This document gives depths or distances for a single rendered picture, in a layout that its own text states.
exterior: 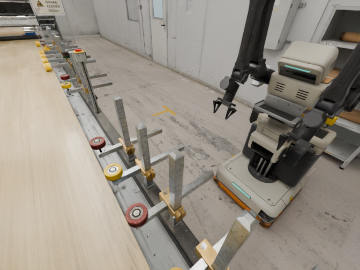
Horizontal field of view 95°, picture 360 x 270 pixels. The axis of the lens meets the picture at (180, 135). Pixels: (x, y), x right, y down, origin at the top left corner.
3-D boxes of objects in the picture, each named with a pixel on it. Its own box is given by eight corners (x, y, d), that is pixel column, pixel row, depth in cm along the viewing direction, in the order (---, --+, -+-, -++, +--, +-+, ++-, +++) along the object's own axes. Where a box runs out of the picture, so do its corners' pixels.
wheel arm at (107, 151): (160, 131, 121) (159, 126, 118) (162, 133, 119) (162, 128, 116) (98, 156, 99) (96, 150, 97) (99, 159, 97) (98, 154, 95)
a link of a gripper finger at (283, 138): (284, 156, 72) (298, 139, 69) (269, 147, 77) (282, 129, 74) (289, 157, 77) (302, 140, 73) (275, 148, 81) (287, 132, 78)
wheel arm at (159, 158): (180, 148, 104) (181, 143, 101) (184, 151, 102) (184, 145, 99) (112, 182, 83) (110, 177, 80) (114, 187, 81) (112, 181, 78)
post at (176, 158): (175, 218, 82) (177, 147, 52) (179, 224, 79) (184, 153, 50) (169, 223, 80) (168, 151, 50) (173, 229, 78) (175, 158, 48)
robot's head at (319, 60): (293, 58, 97) (294, 37, 85) (335, 67, 84) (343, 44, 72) (277, 77, 98) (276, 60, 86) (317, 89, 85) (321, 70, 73)
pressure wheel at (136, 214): (140, 240, 64) (136, 227, 56) (125, 229, 67) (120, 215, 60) (154, 222, 69) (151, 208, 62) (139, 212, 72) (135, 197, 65)
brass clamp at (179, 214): (169, 193, 79) (169, 186, 76) (187, 215, 71) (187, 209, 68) (158, 200, 76) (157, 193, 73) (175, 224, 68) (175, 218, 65)
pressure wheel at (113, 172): (111, 193, 79) (105, 178, 72) (107, 181, 84) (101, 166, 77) (127, 186, 82) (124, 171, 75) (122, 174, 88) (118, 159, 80)
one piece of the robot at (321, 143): (250, 151, 196) (279, 83, 144) (299, 183, 162) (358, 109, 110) (232, 164, 179) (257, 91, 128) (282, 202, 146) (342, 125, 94)
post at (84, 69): (99, 110, 157) (83, 60, 129) (101, 112, 154) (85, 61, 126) (94, 111, 155) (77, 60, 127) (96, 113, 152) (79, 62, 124)
